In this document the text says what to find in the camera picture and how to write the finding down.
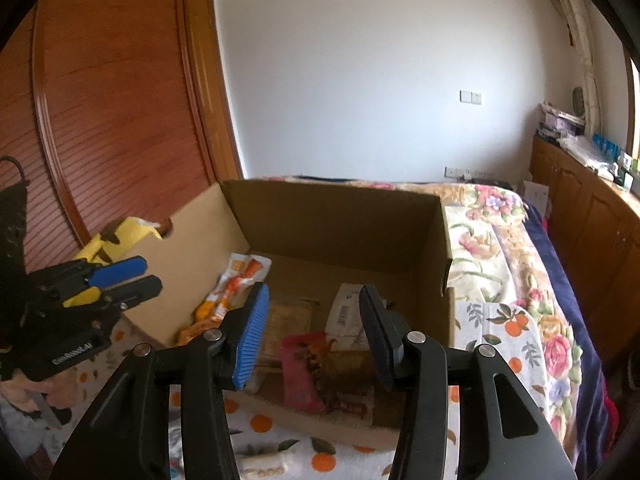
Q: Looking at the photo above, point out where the orange snack packet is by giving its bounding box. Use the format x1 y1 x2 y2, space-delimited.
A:
175 275 236 347

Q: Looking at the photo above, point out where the wooden framed window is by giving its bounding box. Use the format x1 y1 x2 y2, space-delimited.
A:
620 45 640 162

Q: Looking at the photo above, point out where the patterned curtain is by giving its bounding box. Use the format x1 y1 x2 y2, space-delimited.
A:
547 0 603 137

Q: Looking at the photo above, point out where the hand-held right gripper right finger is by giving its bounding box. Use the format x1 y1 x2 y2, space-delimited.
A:
359 284 578 480

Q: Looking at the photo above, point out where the wooden slatted wardrobe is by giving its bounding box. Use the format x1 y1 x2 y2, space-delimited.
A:
0 0 246 281

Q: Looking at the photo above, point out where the white paper bag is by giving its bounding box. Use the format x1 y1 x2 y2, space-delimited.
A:
522 180 551 222

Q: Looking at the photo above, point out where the navy blanket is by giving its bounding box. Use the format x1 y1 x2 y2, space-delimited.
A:
522 200 622 463

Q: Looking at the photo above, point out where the person's left hand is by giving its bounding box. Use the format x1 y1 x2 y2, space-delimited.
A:
10 372 72 427

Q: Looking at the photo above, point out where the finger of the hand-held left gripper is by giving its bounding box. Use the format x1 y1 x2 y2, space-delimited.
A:
45 275 164 322
30 255 149 302

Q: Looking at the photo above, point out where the wooden cabinet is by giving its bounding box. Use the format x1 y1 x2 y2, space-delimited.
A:
529 132 640 363

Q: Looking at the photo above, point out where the stack of small boxes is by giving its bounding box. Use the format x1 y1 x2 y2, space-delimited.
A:
537 102 587 139

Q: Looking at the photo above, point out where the brown cardboard box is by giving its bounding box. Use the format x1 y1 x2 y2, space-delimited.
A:
122 179 456 448

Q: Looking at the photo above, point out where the pink snack packet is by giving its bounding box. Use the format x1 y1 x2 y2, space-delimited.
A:
280 332 342 414

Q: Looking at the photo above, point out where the white barcode snack packet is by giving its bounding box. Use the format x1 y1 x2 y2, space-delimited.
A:
327 282 389 352

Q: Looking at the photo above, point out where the brown printed snack packet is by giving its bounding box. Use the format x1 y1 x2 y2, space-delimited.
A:
320 350 382 429

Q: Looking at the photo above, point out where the sausage snack packet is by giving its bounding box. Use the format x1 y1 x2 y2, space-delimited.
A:
220 253 274 318

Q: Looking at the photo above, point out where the clear plastic bag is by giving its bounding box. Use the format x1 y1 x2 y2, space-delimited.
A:
560 135 617 177

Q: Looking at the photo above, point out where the row of blue bottles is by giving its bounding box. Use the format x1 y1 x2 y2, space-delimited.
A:
592 132 622 157

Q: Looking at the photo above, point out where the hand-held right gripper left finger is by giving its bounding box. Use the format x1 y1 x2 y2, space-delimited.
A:
50 282 271 480

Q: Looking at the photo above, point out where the brown jerky snack packet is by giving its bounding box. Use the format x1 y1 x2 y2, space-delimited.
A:
259 296 322 377

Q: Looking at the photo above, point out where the orange print tablecloth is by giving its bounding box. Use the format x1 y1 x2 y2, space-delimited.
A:
0 302 544 480

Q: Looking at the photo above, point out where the yellow plush toy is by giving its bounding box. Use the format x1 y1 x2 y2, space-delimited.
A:
70 216 173 308

